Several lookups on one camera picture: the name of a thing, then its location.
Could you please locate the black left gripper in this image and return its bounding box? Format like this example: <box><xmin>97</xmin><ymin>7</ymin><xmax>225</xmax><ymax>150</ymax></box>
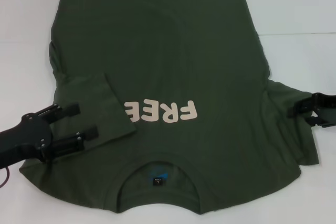
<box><xmin>0</xmin><ymin>102</ymin><xmax>100</xmax><ymax>169</ymax></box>

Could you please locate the reddish thin cable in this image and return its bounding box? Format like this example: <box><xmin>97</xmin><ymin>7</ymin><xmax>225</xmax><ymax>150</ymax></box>
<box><xmin>0</xmin><ymin>165</ymin><xmax>13</xmax><ymax>188</ymax></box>

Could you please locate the dark green FREE t-shirt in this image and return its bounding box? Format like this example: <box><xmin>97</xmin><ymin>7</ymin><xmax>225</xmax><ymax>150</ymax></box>
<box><xmin>19</xmin><ymin>0</ymin><xmax>320</xmax><ymax>213</ymax></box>

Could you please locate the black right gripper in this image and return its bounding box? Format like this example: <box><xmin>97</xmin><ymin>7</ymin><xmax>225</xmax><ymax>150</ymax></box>
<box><xmin>287</xmin><ymin>92</ymin><xmax>336</xmax><ymax>130</ymax></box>

